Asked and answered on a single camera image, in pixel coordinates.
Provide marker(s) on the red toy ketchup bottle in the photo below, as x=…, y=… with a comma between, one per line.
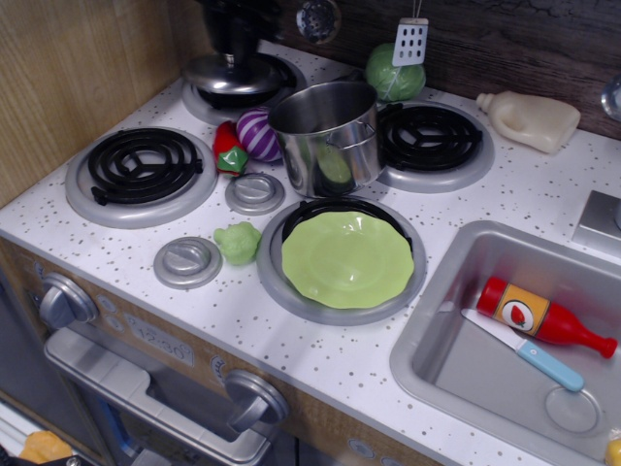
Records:
x=538, y=317

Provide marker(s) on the grey toy sink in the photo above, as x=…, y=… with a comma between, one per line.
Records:
x=449, y=363

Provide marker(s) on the grey oven door handle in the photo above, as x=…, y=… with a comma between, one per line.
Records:
x=161, y=429

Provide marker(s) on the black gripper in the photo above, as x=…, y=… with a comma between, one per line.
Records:
x=259, y=18

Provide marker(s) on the yellow toy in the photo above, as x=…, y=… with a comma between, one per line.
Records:
x=613, y=453
x=44, y=446

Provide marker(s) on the back left black burner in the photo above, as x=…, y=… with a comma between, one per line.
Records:
x=214, y=108

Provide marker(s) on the blue handled toy knife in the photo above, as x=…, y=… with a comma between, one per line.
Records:
x=549, y=365

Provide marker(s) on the grey oven knob right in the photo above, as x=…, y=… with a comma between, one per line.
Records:
x=254, y=400

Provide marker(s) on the grey stove knob upper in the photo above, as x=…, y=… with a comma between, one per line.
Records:
x=254, y=194

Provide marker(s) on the yellow toy at bottom right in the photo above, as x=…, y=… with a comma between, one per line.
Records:
x=613, y=453

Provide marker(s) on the front left black burner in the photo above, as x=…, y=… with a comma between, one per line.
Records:
x=140, y=177

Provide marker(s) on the green toy cabbage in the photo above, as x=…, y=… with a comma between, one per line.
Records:
x=392, y=83

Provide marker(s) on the chrome faucet knob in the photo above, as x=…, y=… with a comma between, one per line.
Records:
x=610, y=98

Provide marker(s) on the black burner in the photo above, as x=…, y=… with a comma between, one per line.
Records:
x=214, y=108
x=282, y=291
x=140, y=177
x=432, y=148

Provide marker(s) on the grey stove knob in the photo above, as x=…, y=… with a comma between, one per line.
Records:
x=187, y=263
x=254, y=194

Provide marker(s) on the steel pot lid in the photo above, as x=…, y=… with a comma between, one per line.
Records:
x=222, y=74

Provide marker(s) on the purple striped toy onion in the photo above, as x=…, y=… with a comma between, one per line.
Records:
x=258, y=138

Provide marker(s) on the grey oven knob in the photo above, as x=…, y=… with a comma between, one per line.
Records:
x=64, y=302
x=254, y=400

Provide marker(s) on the cream toy bottle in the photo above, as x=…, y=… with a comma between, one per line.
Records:
x=541, y=123

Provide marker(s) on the grey stove knob lower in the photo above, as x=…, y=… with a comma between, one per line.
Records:
x=187, y=263

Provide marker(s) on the red toy pepper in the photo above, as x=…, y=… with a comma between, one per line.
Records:
x=229, y=154

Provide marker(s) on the stainless steel pot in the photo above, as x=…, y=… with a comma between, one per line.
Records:
x=329, y=138

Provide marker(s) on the white toy spatula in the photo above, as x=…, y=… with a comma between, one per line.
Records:
x=411, y=41

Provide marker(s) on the grey oven knob left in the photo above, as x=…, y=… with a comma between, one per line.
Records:
x=64, y=302

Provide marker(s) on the back right black burner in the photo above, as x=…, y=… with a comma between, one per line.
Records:
x=432, y=148

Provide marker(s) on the hanging metal strainer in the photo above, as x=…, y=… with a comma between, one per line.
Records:
x=319, y=21

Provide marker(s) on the yellow toy at bottom left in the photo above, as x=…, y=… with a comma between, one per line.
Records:
x=44, y=446

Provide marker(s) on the light green toy lettuce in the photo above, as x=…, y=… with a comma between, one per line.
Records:
x=238, y=243

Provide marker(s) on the front right black burner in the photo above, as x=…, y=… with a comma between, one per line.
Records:
x=282, y=291

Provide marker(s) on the green plastic plate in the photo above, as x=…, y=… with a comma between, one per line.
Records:
x=347, y=260

